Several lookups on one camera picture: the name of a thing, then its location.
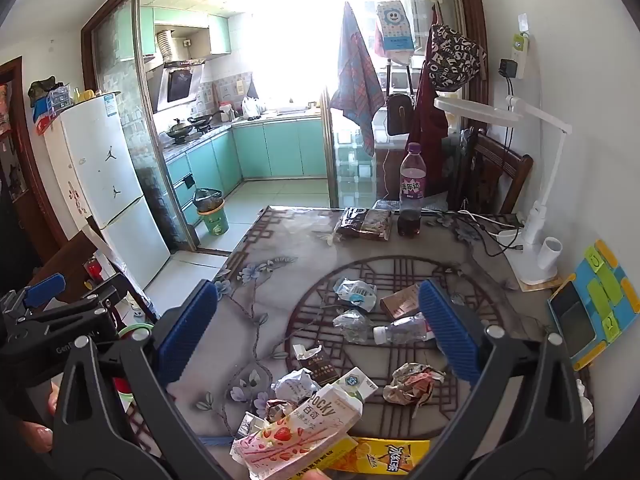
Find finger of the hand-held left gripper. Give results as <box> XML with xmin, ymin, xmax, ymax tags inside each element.
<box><xmin>35</xmin><ymin>277</ymin><xmax>151</xmax><ymax>331</ymax></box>
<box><xmin>0</xmin><ymin>274</ymin><xmax>67</xmax><ymax>323</ymax></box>

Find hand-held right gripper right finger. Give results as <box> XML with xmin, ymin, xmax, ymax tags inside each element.
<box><xmin>415</xmin><ymin>279</ymin><xmax>588</xmax><ymax>480</ymax></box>

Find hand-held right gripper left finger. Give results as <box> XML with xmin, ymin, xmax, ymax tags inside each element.
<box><xmin>50</xmin><ymin>279</ymin><xmax>236</xmax><ymax>480</ymax></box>

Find green rimmed red bin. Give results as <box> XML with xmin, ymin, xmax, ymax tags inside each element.
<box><xmin>117</xmin><ymin>323</ymin><xmax>156</xmax><ymax>343</ymax></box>

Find brown cigarette box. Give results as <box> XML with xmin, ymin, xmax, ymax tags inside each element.
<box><xmin>380</xmin><ymin>284</ymin><xmax>422</xmax><ymax>319</ymax></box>

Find white blue wrapper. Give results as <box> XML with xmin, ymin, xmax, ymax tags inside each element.
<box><xmin>333</xmin><ymin>277</ymin><xmax>377</xmax><ymax>311</ymax></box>

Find yellow iced tea carton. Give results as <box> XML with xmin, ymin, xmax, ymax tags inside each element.
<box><xmin>345</xmin><ymin>437</ymin><xmax>432</xmax><ymax>476</ymax></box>

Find person's left hand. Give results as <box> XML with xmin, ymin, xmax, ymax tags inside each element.
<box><xmin>19</xmin><ymin>382</ymin><xmax>59</xmax><ymax>454</ymax></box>

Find carved wooden chair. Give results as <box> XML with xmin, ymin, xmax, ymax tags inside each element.
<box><xmin>27</xmin><ymin>215</ymin><xmax>157</xmax><ymax>322</ymax></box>

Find clear water bottle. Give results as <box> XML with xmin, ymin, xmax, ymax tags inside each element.
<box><xmin>373</xmin><ymin>312</ymin><xmax>442</xmax><ymax>346</ymax></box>

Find crumpled brown paper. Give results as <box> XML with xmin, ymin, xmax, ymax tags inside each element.
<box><xmin>383</xmin><ymin>362</ymin><xmax>447</xmax><ymax>407</ymax></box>

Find crushed clear plastic bottle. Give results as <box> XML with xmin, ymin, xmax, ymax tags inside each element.
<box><xmin>332</xmin><ymin>309</ymin><xmax>376</xmax><ymax>344</ymax></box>

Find floral printed tablecloth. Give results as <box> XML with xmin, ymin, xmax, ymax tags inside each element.
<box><xmin>165</xmin><ymin>205</ymin><xmax>596</xmax><ymax>480</ymax></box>

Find white green milk carton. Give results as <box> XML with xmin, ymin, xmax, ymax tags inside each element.
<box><xmin>325</xmin><ymin>367</ymin><xmax>380</xmax><ymax>407</ymax></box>

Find silver foil wrapper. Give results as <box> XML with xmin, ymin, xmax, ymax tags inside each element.
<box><xmin>234</xmin><ymin>412</ymin><xmax>266</xmax><ymax>442</ymax></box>

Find white refrigerator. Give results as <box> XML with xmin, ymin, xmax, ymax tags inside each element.
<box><xmin>45</xmin><ymin>92</ymin><xmax>172</xmax><ymax>292</ymax></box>

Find green bin with black bag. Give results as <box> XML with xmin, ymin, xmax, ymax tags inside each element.
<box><xmin>192</xmin><ymin>187</ymin><xmax>230</xmax><ymax>237</ymax></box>

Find crumpled white paper wrapper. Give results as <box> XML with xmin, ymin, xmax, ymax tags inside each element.
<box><xmin>272</xmin><ymin>368</ymin><xmax>321</xmax><ymax>404</ymax></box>

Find white desk lamp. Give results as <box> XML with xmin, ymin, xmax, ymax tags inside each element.
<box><xmin>433</xmin><ymin>94</ymin><xmax>574</xmax><ymax>284</ymax></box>

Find dark open cigarette pack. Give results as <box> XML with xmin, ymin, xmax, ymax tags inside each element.
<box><xmin>291</xmin><ymin>342</ymin><xmax>342</xmax><ymax>386</ymax></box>

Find brown snack packet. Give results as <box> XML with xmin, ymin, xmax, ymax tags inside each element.
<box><xmin>335</xmin><ymin>207</ymin><xmax>394</xmax><ymax>242</ymax></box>

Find pink strawberry biscuit box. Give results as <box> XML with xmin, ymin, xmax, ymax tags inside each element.
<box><xmin>230</xmin><ymin>384</ymin><xmax>364</xmax><ymax>480</ymax></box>

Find purple label drink bottle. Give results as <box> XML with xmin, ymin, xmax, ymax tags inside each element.
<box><xmin>397</xmin><ymin>142</ymin><xmax>428</xmax><ymax>239</ymax></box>

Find colourful toy tablet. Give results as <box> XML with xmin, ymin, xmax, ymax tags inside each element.
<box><xmin>547</xmin><ymin>239</ymin><xmax>640</xmax><ymax>372</ymax></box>

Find dark wooden chair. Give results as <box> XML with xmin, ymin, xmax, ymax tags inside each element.
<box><xmin>449</xmin><ymin>129</ymin><xmax>534</xmax><ymax>216</ymax></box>

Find blue red box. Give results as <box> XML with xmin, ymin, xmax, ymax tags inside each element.
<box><xmin>32</xmin><ymin>99</ymin><xmax>64</xmax><ymax>136</ymax></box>

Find stack of clear storage boxes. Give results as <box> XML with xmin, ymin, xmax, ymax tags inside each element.
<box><xmin>334</xmin><ymin>129</ymin><xmax>377</xmax><ymax>207</ymax></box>

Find black wok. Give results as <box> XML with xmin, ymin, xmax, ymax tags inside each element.
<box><xmin>166</xmin><ymin>119</ymin><xmax>195</xmax><ymax>142</ymax></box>

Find dark green bag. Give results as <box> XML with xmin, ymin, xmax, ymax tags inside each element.
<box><xmin>27</xmin><ymin>77</ymin><xmax>71</xmax><ymax>102</ymax></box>

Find dark red hanging garment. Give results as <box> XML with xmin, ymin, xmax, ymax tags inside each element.
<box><xmin>404</xmin><ymin>60</ymin><xmax>449</xmax><ymax>197</ymax></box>

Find teal kitchen cabinets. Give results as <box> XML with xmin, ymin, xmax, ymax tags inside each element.
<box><xmin>165</xmin><ymin>119</ymin><xmax>326</xmax><ymax>211</ymax></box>

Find black hanging bag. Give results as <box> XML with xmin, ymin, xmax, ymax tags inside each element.
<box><xmin>385</xmin><ymin>92</ymin><xmax>415</xmax><ymax>137</ymax></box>

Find steel range hood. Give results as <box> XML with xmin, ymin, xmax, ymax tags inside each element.
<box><xmin>157</xmin><ymin>60</ymin><xmax>207</xmax><ymax>113</ymax></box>

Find plaid hanging towel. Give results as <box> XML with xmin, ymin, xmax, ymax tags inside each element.
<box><xmin>329</xmin><ymin>2</ymin><xmax>387</xmax><ymax>157</ymax></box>

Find black white lettered bag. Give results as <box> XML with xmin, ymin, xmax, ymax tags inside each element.
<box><xmin>426</xmin><ymin>24</ymin><xmax>487</xmax><ymax>94</ymax></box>

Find blue white hanging pouch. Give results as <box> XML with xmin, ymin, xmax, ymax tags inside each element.
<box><xmin>374</xmin><ymin>0</ymin><xmax>419</xmax><ymax>67</ymax></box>

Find black cable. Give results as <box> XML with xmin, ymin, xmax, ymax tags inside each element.
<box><xmin>464</xmin><ymin>219</ymin><xmax>525</xmax><ymax>255</ymax></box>

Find white cable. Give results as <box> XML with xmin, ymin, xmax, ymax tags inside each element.
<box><xmin>439</xmin><ymin>209</ymin><xmax>527</xmax><ymax>242</ymax></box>

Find white wall power strip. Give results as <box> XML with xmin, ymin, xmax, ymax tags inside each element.
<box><xmin>510</xmin><ymin>32</ymin><xmax>530</xmax><ymax>80</ymax></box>

